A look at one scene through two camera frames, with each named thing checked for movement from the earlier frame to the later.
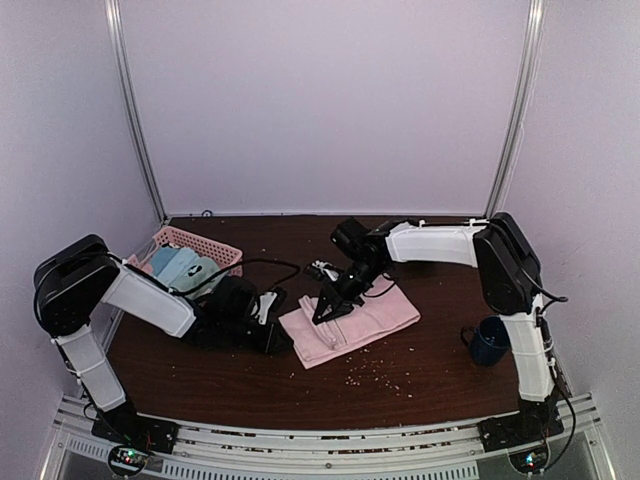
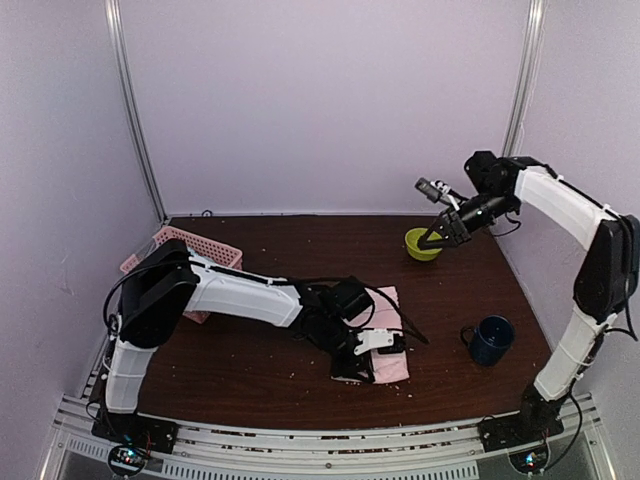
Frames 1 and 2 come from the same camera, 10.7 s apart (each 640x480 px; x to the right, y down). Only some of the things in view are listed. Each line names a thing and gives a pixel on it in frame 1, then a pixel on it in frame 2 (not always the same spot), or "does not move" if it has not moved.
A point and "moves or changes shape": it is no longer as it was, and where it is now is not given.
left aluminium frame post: (132, 107) does not move
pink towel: (385, 309) moves or changes shape
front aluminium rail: (76, 452) does not move
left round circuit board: (127, 459) does not move
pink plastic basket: (227, 258) does not move
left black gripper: (268, 346) to (351, 370)
